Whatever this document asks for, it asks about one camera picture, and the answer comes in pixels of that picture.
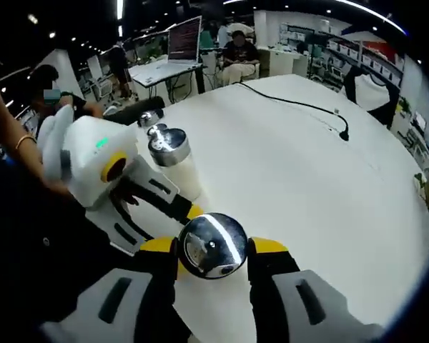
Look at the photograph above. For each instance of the open silver laptop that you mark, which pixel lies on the open silver laptop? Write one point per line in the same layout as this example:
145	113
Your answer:
184	41

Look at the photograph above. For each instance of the small seasoning bottle white powder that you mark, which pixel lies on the small seasoning bottle white powder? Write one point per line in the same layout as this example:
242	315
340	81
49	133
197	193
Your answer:
157	130
148	118

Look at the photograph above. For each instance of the tall seasoning bottle brown powder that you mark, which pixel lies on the tall seasoning bottle brown powder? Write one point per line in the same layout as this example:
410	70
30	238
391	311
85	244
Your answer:
214	246

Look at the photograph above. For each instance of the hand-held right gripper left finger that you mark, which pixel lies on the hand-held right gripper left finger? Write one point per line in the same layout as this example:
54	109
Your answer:
114	307

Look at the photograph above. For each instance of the person's dark clothing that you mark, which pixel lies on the person's dark clothing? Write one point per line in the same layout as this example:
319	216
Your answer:
39	257

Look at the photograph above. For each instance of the tall seasoning bottle white powder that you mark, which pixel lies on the tall seasoning bottle white powder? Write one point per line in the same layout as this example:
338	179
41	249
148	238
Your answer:
178	164

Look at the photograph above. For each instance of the chair with black-white shirt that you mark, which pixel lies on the chair with black-white shirt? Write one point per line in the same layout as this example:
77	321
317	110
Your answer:
373	94

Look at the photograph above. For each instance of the white office chair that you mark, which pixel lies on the white office chair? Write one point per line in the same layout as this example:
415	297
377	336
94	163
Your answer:
102	87

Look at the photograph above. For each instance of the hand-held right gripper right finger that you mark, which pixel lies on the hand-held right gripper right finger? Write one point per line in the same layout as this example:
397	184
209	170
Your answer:
300	307

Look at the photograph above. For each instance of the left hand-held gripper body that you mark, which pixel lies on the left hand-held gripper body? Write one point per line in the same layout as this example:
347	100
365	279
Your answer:
89	157

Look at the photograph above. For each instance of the white storage shelving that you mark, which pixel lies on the white storage shelving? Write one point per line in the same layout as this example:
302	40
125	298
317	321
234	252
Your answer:
357	53

